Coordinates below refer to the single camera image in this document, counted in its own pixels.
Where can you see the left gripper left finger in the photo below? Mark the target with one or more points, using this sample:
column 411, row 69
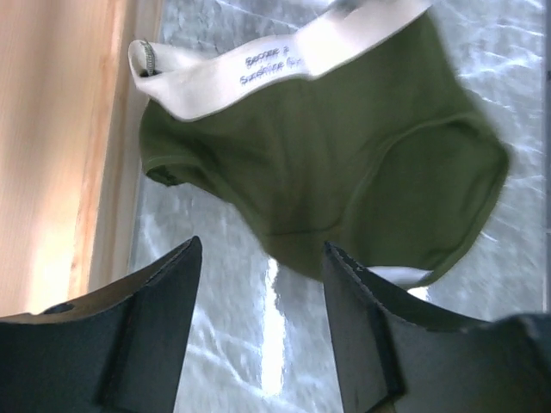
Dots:
column 118, row 349

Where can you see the wooden clothes rack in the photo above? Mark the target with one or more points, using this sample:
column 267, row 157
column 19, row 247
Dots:
column 69, row 151

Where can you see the olive green underwear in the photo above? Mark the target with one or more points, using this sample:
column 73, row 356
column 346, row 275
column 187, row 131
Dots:
column 353, row 130

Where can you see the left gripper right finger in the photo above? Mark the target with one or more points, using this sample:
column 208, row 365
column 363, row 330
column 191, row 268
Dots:
column 397, row 353

